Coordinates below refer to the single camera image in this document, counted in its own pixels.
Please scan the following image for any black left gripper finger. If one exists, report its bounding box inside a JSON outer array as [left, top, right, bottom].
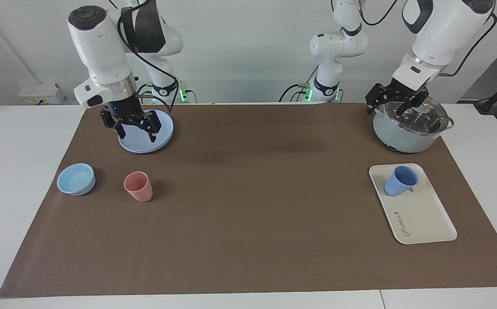
[[397, 91, 429, 116], [365, 84, 387, 115]]

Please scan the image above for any pink plastic cup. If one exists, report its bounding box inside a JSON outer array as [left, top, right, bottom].
[[124, 171, 153, 202]]

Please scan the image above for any blue plastic cup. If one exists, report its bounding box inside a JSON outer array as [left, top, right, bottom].
[[384, 166, 419, 197]]

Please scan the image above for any cream tray with bear print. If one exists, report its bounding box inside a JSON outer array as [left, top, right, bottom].
[[369, 163, 458, 245]]

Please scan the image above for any blue plastic plate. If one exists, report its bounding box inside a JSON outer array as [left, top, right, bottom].
[[122, 129, 175, 155], [118, 109, 174, 153]]

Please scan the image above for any glass pot lid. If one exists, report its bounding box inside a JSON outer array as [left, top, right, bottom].
[[384, 97, 450, 136]]

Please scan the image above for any pale green cooking pot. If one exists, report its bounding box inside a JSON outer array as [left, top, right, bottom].
[[373, 101, 455, 154]]

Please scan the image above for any light blue bowl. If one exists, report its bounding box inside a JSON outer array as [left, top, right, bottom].
[[57, 163, 96, 196]]

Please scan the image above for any brown table mat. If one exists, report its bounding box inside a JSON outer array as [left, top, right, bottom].
[[0, 103, 497, 298]]

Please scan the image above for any black right base cable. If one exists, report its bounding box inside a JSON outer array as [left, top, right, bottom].
[[135, 83, 154, 104]]

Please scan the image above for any black base cable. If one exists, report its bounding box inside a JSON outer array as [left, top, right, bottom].
[[135, 83, 154, 104], [279, 64, 320, 103]]

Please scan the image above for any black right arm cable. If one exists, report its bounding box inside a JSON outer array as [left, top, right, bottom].
[[118, 0, 179, 113]]

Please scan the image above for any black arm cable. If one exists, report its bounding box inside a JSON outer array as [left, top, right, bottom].
[[118, 0, 179, 113], [358, 0, 497, 77]]

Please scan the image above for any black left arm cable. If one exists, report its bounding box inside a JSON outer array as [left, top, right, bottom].
[[358, 0, 497, 77]]

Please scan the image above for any black left base cable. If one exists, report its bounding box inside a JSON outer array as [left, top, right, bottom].
[[279, 64, 320, 103]]

